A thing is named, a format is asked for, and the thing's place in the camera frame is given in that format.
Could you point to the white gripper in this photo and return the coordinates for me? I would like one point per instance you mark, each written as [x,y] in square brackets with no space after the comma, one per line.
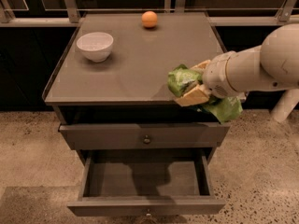
[218,75]

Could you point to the green rice chip bag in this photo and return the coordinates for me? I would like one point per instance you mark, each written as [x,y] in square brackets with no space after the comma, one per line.
[182,79]

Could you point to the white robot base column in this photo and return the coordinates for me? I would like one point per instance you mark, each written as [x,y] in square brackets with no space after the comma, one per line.
[286,104]

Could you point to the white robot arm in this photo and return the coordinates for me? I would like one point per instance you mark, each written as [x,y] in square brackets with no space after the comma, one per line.
[272,66]

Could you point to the grey drawer cabinet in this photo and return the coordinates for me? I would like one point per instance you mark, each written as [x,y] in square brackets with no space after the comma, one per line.
[130,86]

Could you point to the grey open middle drawer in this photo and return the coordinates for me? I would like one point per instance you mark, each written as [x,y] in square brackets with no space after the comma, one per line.
[141,182]

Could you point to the grey top drawer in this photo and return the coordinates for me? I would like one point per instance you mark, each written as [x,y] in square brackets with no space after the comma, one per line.
[143,136]

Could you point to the orange fruit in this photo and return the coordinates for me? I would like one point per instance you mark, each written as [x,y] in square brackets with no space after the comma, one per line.
[149,19]

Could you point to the white ceramic bowl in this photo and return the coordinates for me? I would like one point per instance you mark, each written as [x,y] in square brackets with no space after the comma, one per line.
[95,46]

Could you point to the metal window frame rail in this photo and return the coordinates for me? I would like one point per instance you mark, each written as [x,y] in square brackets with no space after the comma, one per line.
[65,13]

